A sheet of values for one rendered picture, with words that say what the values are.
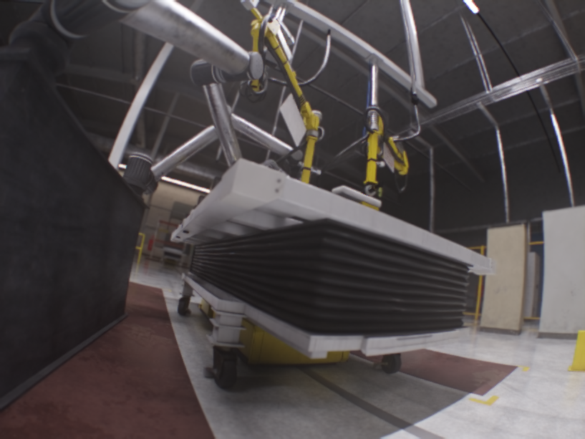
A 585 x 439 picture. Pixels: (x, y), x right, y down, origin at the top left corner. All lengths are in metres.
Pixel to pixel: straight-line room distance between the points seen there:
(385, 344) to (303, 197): 0.56
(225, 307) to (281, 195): 0.70
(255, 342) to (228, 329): 0.37
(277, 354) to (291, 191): 1.17
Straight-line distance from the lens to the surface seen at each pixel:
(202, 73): 1.48
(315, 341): 0.79
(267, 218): 1.15
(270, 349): 1.66
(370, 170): 2.18
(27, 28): 0.91
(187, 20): 0.97
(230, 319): 1.27
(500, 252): 5.47
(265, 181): 0.69
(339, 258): 0.83
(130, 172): 2.15
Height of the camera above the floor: 0.57
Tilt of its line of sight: 13 degrees up
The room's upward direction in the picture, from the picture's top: 10 degrees clockwise
